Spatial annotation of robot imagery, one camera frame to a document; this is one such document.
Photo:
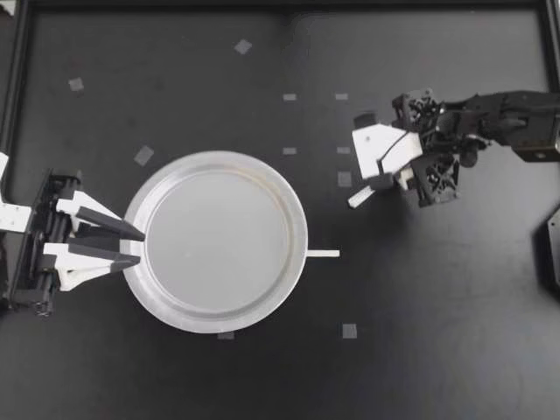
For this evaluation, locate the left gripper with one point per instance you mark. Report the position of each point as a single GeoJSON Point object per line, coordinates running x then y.
{"type": "Point", "coordinates": [37, 227]}

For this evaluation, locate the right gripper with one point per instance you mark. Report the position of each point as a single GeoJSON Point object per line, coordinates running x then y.
{"type": "Point", "coordinates": [437, 175]}

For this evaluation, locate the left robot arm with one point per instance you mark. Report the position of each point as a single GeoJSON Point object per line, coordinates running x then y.
{"type": "Point", "coordinates": [3, 271]}

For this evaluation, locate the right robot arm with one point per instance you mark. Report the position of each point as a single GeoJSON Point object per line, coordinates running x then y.
{"type": "Point", "coordinates": [503, 118]}

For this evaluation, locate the round white plate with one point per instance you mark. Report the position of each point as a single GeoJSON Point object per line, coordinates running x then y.
{"type": "Point", "coordinates": [216, 245]}

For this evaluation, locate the black base block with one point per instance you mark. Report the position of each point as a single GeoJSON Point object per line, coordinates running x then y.
{"type": "Point", "coordinates": [550, 258]}

